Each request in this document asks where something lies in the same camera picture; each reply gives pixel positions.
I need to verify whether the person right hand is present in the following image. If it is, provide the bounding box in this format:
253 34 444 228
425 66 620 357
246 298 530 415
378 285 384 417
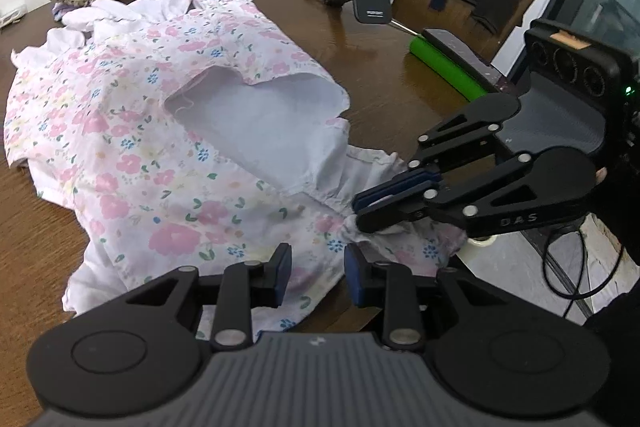
596 167 608 184

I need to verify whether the pink blue purple-trimmed garment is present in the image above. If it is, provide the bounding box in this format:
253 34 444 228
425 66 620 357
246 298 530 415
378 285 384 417
51 2 75 22

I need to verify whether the pink floral ruffled garment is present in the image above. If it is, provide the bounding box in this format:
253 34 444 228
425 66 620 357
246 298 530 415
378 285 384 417
4 0 465 332

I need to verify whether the white small device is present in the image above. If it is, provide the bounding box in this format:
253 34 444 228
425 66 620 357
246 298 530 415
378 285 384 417
0 3 28 28

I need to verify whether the green stand base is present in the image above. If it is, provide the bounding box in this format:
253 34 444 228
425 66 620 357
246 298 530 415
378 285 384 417
409 37 494 102

